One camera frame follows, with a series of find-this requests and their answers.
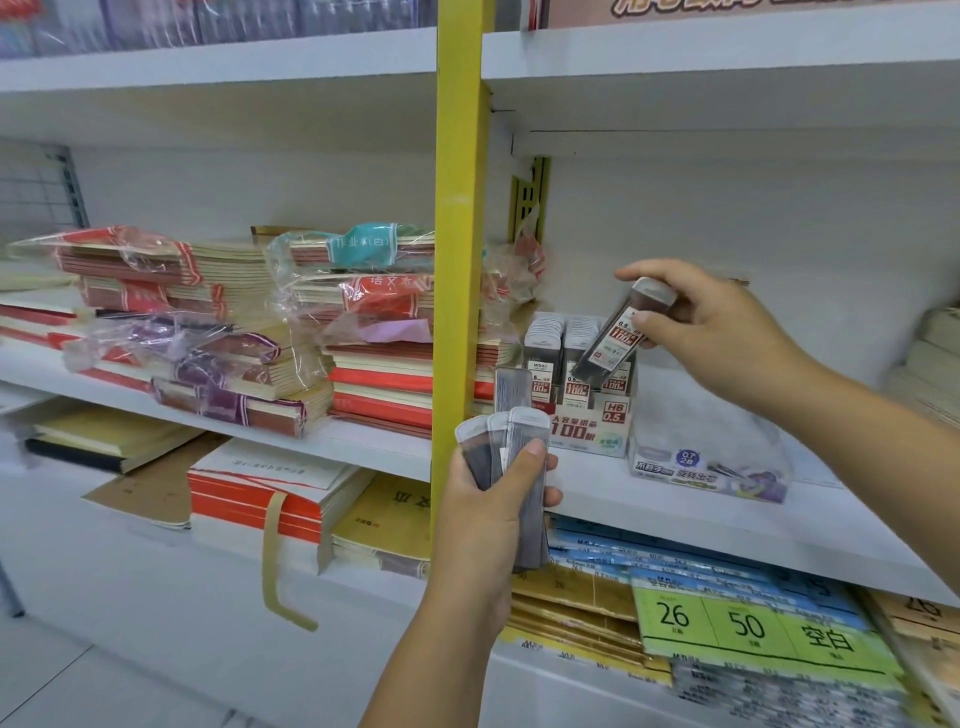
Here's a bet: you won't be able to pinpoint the person's right hand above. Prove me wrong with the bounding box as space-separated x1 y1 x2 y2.
614 258 819 414

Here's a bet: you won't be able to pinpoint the person's left hand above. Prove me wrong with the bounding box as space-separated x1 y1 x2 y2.
423 438 564 624

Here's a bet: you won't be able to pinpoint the rows of lead cases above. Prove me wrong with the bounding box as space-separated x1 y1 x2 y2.
522 313 637 410

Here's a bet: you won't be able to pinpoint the person's right forearm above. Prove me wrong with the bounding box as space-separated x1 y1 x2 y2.
776 363 960 594

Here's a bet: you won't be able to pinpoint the clear display of green purple tubes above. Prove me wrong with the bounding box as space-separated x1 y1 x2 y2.
628 277 795 505

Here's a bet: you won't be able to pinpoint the yellow notebook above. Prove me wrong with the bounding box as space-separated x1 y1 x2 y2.
329 472 433 580

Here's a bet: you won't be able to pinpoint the stack of gold paper packs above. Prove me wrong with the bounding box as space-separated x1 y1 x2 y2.
498 562 676 688

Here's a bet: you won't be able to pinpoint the stack of blue paper packs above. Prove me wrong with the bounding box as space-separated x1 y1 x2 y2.
543 513 871 631

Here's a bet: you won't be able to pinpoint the red-spine notebook stack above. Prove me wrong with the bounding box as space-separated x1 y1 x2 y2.
322 338 523 440

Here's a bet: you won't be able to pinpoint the beige notebook stack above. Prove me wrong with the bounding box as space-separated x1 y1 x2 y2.
881 303 960 429
854 588 960 728

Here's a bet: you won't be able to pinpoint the crumpled plastic-wrapped notebook pack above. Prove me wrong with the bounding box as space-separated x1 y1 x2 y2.
479 206 547 331

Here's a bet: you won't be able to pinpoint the pink paper sheet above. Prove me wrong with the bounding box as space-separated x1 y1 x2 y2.
359 318 435 345

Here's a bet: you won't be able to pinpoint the wrapped purple-band notebook stack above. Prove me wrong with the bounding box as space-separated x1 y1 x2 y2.
63 311 335 440

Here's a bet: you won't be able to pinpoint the red white receipt book bundle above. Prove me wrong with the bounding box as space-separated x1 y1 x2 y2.
187 437 376 560

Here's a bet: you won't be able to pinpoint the wrapped red-band notebook pack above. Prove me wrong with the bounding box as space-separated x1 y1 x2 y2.
273 269 436 324

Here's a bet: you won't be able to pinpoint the wrapped teal-band notebook pack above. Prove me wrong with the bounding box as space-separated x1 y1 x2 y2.
266 222 436 273

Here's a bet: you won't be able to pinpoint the brown kraft folder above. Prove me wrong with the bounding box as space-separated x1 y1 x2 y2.
80 433 226 532

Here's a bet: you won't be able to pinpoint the orange pink sign board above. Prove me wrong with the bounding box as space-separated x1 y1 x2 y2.
543 0 886 31

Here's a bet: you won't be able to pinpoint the wrapped red-band notebook stack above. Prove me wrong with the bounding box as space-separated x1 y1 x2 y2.
11 224 275 320

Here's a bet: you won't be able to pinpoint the tan notebooks with black spine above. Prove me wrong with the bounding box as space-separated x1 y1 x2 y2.
23 408 204 476

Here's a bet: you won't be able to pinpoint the grey metal rack leg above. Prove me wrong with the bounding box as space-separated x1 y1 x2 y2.
0 562 28 618

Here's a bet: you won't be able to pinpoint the flat red white book stack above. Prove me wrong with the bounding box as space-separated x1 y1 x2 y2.
0 262 91 350

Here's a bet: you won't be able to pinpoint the clear pen packs red label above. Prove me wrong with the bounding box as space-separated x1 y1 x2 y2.
0 0 440 61

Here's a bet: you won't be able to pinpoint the beige paper strap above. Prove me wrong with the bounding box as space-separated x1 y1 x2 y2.
260 491 335 634

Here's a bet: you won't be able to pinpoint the yellow slotted bracket rail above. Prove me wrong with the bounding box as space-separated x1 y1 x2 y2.
509 155 553 245

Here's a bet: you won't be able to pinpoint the yellow shelf post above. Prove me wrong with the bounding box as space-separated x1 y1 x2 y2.
428 0 496 541

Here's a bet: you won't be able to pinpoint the grey wire grid panel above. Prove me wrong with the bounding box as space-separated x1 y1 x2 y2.
0 142 90 241

